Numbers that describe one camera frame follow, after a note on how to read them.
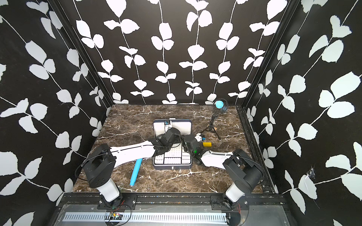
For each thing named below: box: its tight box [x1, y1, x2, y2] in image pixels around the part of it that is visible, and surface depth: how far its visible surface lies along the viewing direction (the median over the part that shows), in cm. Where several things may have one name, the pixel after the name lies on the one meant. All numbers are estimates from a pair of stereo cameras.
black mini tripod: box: [199, 113, 221, 140], surface depth 99 cm
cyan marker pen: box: [129, 158, 143, 186], surface depth 84 cm
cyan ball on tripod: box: [215, 100, 224, 109], surface depth 87 cm
